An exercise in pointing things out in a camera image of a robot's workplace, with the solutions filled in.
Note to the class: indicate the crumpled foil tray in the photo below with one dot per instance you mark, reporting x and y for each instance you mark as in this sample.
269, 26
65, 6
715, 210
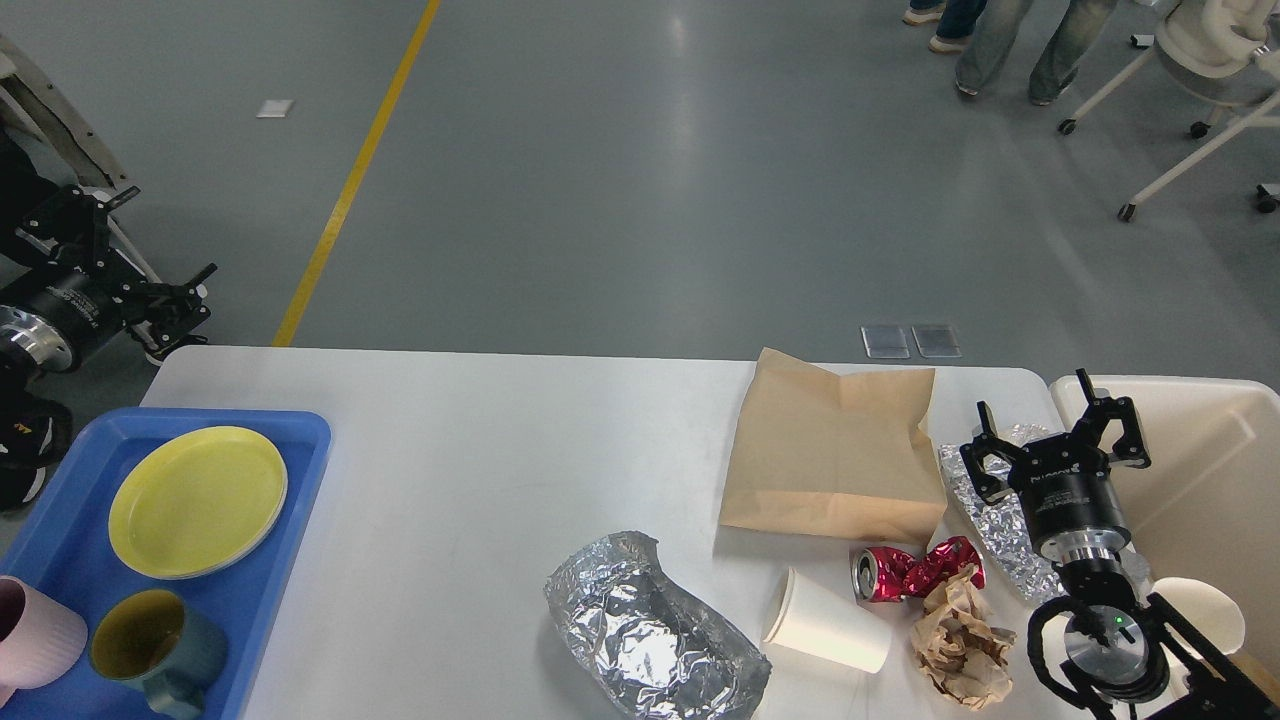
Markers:
656, 650

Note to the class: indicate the crumpled brown paper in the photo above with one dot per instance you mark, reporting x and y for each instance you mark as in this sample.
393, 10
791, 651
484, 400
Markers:
964, 657

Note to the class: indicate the pink ribbed mug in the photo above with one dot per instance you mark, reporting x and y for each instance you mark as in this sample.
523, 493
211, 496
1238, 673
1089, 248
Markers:
41, 639

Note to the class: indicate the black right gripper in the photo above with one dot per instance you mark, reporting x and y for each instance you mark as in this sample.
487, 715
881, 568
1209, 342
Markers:
1064, 496

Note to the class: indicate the floor outlet plate right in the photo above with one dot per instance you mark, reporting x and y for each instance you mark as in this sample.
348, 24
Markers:
938, 341

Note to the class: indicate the white paper cup in bin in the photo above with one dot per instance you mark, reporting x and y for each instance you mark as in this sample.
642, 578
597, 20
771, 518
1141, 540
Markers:
1212, 612

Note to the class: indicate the teal green mug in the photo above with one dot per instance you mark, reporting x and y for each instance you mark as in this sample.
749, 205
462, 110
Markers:
155, 643

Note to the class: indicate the brown paper bag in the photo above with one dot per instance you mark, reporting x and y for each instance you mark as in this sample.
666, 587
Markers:
824, 454

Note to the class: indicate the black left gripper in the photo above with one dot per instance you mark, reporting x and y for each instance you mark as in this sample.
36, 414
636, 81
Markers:
56, 315

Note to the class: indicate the blue plastic tray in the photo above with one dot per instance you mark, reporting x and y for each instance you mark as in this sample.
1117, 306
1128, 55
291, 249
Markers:
63, 548

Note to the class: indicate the crushed red can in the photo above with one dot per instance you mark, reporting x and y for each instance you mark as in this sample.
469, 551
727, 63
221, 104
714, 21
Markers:
884, 574

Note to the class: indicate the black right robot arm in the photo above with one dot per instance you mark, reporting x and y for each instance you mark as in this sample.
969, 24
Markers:
1099, 642

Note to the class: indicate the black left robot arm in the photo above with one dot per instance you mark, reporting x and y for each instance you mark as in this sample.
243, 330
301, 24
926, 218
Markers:
82, 289

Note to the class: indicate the grey chair at left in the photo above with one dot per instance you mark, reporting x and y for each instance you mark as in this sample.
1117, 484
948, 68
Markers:
32, 105

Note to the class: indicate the yellow plate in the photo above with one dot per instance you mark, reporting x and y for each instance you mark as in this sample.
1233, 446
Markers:
198, 503

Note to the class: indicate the floor outlet plate left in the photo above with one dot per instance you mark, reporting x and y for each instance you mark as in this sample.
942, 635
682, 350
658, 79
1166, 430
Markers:
885, 341

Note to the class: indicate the flat foil sheet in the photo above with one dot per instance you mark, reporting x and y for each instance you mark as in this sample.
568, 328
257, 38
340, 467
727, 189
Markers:
1000, 531

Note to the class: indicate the floor outlet plate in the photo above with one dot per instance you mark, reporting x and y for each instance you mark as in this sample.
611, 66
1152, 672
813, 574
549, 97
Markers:
938, 341
885, 341

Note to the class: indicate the beige plastic bin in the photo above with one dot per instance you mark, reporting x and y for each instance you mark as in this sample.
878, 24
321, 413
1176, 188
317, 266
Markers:
1208, 506

